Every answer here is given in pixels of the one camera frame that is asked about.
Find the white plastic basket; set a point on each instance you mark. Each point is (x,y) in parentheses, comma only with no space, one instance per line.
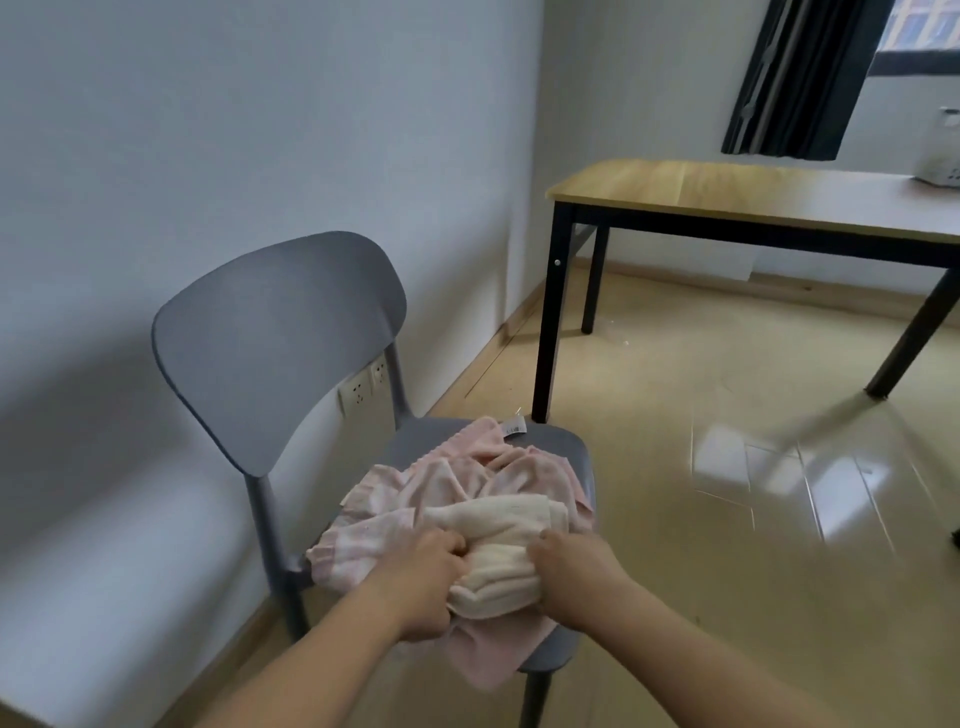
(941,150)

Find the person's right hand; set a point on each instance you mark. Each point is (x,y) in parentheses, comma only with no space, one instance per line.
(581,577)

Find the wooden table with black legs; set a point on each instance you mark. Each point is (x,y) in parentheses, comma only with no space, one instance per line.
(750,191)

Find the person's left forearm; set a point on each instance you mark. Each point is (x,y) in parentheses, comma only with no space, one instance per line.
(307,667)

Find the pink towel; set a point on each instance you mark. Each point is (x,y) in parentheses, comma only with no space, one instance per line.
(450,480)

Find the wide dark curtain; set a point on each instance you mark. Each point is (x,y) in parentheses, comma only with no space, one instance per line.
(806,75)

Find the cream white garment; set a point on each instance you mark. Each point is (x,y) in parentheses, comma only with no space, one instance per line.
(502,570)

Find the grey plastic chair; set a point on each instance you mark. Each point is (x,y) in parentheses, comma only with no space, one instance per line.
(277,330)

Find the white wall socket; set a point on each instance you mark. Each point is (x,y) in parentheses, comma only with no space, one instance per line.
(379,369)
(355,394)

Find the person's left hand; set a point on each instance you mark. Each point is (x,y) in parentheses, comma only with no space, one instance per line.
(420,585)

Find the person's right forearm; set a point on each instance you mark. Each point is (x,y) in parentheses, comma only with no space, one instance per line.
(690,667)

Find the black framed window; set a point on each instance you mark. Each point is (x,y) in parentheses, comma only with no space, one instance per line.
(911,61)

